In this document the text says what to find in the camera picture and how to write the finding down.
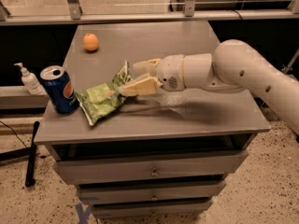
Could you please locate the white pump sanitizer bottle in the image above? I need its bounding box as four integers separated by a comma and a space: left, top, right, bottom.
15, 63, 45, 95

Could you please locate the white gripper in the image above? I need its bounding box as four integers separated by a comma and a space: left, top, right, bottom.
118, 54, 185, 97

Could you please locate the blue pepsi can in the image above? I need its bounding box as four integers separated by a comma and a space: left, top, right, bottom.
40, 65, 79, 114

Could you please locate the grey drawer cabinet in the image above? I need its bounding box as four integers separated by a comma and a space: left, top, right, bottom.
34, 20, 271, 220

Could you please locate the middle grey drawer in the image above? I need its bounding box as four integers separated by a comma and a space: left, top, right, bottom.
77, 180, 226, 204

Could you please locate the black stand leg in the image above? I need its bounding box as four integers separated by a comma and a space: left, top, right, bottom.
0, 121, 39, 188

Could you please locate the orange fruit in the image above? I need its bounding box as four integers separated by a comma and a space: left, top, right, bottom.
82, 34, 99, 51

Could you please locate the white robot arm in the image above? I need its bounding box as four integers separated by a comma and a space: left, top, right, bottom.
119, 39, 299, 133

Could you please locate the grey drawer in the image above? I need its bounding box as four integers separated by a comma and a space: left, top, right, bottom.
92, 198, 212, 219
53, 150, 249, 185
77, 180, 226, 204

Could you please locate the grey metal railing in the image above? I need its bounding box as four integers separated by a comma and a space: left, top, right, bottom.
0, 0, 299, 25

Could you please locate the bottom grey drawer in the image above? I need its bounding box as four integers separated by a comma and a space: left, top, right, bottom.
92, 198, 212, 219

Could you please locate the top grey drawer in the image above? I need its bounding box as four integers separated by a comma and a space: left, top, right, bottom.
53, 150, 249, 185

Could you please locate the black floor cable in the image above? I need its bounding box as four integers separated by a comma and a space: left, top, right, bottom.
0, 120, 48, 160

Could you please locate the green jalapeno chip bag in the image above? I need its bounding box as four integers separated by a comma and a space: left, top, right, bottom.
76, 61, 132, 126

